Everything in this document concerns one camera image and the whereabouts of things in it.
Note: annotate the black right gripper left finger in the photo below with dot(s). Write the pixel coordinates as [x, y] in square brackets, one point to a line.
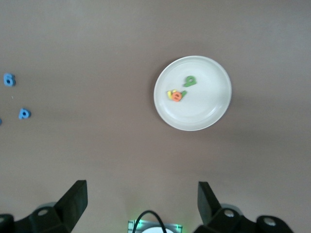
[68, 208]

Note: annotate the blue foam letter p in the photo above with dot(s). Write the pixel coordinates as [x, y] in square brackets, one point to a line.
[20, 115]

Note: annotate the orange foam letter e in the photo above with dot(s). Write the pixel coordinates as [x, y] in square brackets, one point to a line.
[177, 93]

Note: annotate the blue foam letter g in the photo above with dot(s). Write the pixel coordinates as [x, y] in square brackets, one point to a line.
[5, 80]

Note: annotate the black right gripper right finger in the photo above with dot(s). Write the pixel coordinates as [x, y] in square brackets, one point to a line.
[211, 216]

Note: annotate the green foam letter b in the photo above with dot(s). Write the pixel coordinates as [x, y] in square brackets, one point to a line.
[186, 84]

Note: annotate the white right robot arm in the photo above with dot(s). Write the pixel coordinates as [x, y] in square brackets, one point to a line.
[155, 230]

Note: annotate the beige round plate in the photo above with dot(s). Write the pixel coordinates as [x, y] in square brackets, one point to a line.
[206, 109]

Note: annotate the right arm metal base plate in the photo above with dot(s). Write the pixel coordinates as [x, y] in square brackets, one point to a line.
[131, 227]

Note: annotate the yellow foam letter u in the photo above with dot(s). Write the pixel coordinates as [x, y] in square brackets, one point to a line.
[169, 94]

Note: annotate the green foam letter l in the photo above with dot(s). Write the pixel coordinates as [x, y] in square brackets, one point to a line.
[184, 93]

